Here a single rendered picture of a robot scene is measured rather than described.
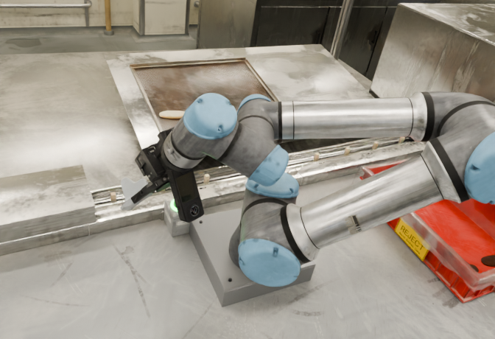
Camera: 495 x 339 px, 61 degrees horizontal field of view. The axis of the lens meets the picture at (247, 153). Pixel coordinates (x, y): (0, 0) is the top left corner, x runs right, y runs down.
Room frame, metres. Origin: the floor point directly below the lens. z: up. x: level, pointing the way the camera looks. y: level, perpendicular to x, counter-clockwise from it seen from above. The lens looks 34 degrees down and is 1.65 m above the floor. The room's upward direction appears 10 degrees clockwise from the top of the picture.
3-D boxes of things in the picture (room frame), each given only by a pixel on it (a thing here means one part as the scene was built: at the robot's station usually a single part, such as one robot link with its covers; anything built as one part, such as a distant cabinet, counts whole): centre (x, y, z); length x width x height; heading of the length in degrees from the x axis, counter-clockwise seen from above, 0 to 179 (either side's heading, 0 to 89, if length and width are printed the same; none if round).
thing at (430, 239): (1.00, -0.62, 0.88); 0.49 x 0.34 x 0.10; 29
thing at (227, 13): (3.91, -0.42, 0.51); 1.93 x 1.05 x 1.02; 123
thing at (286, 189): (0.73, -0.07, 1.05); 0.13 x 0.12 x 0.14; 2
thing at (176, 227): (0.83, 0.15, 0.84); 0.08 x 0.08 x 0.11; 33
